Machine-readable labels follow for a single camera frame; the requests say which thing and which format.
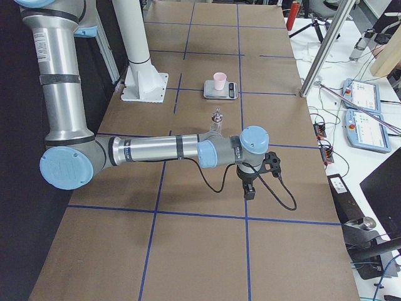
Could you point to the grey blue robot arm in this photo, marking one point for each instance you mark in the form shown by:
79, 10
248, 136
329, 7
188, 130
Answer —
138, 131

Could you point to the clear glass sauce bottle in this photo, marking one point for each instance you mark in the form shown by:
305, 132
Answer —
216, 121

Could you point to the orange terminal block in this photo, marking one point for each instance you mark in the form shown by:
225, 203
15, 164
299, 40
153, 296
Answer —
320, 130

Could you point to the blue teach pendant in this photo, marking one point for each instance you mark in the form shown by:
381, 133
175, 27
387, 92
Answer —
364, 132
364, 94

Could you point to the red bottle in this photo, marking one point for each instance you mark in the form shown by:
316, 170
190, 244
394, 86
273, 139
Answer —
293, 12

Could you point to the black monitor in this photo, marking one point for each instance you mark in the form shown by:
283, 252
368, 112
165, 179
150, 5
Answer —
382, 191

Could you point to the pink paper cup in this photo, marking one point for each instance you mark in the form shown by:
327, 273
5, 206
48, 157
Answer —
219, 79

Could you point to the aluminium frame post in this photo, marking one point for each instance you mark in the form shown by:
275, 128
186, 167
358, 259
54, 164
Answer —
338, 11

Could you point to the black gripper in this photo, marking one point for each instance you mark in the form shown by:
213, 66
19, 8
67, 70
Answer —
246, 178

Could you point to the silver digital kitchen scale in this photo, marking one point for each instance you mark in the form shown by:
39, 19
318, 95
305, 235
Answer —
229, 92

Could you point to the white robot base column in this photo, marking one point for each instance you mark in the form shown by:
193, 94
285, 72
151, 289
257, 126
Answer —
130, 22

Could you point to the near blue teach pendant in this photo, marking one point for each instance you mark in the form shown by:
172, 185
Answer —
364, 132

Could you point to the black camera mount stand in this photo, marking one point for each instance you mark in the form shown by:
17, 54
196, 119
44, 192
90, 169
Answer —
369, 252

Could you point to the far blue teach pendant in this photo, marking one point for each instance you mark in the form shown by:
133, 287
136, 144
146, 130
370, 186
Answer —
364, 94

